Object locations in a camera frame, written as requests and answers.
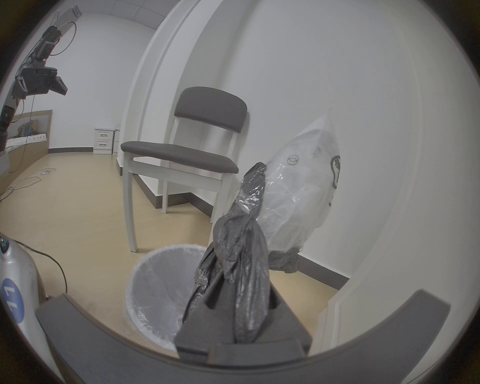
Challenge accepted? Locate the clear plastic bag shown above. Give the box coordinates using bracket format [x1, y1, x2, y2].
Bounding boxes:
[125, 244, 216, 351]

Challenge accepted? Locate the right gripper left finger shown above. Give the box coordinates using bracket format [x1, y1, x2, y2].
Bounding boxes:
[174, 268, 241, 358]

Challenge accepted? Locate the black plastic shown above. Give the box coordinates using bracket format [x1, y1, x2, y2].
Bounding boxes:
[182, 162, 301, 344]

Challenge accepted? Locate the clear printed wrapper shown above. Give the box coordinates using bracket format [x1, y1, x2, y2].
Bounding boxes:
[260, 109, 342, 252]

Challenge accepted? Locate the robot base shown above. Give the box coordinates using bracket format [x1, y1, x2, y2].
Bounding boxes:
[0, 234, 62, 379]

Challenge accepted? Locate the black cable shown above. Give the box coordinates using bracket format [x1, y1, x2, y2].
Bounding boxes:
[19, 244, 68, 293]

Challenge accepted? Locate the white cable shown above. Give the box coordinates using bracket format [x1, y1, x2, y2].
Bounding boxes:
[11, 169, 57, 189]

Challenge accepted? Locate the white trash bin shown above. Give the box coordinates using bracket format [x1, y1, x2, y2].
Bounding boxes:
[125, 244, 218, 351]

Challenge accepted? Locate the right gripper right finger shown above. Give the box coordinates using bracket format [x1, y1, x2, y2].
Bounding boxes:
[259, 282, 313, 356]

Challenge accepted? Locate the white bedside table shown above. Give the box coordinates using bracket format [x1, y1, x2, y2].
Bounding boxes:
[94, 127, 115, 155]

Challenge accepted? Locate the grey padded white chair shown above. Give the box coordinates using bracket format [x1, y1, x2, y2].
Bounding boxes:
[120, 86, 250, 253]

